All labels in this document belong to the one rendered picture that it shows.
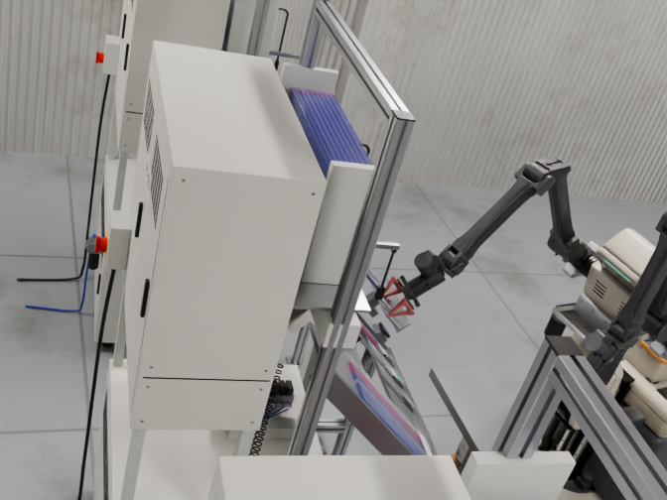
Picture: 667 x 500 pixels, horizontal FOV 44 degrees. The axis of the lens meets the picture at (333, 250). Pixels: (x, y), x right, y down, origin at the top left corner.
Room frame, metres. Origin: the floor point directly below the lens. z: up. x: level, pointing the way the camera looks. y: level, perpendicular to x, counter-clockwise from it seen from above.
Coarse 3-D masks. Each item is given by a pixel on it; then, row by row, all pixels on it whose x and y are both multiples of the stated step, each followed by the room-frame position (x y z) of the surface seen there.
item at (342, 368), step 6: (312, 324) 1.77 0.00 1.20; (312, 330) 1.74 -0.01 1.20; (312, 336) 1.72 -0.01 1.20; (318, 336) 1.74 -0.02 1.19; (318, 342) 1.70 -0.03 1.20; (318, 348) 1.68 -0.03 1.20; (342, 348) 1.89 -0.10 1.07; (348, 348) 1.95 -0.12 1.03; (354, 348) 2.01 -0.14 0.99; (342, 354) 1.84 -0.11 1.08; (354, 354) 1.96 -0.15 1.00; (342, 360) 1.80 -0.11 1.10; (336, 366) 1.70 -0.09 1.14; (342, 366) 1.76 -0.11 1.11; (348, 366) 1.81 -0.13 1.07; (342, 372) 1.71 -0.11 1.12; (348, 372) 1.77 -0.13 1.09; (348, 378) 1.73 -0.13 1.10; (354, 384) 1.74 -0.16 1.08; (354, 390) 1.70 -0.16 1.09
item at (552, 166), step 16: (544, 160) 2.48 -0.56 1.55; (560, 160) 2.50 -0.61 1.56; (528, 176) 2.43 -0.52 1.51; (544, 176) 2.40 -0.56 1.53; (560, 176) 2.44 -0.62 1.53; (560, 192) 2.48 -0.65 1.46; (560, 208) 2.50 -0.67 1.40; (560, 224) 2.52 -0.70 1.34; (560, 240) 2.54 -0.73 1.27; (576, 240) 2.53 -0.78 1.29; (576, 256) 2.55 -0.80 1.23
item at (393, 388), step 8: (376, 352) 2.26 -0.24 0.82; (376, 360) 2.17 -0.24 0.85; (384, 360) 2.28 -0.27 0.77; (376, 368) 2.13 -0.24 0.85; (384, 368) 2.20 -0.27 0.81; (392, 368) 2.31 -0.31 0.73; (384, 376) 2.12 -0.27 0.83; (384, 384) 2.06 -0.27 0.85; (392, 384) 2.15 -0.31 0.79; (400, 384) 2.22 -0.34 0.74; (392, 392) 2.07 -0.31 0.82; (400, 392) 2.17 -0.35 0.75; (392, 400) 2.00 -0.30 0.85; (400, 400) 2.09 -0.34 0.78; (400, 408) 2.02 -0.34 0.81; (408, 408) 2.12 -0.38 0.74; (408, 416) 2.04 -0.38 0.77; (416, 424) 2.07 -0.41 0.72
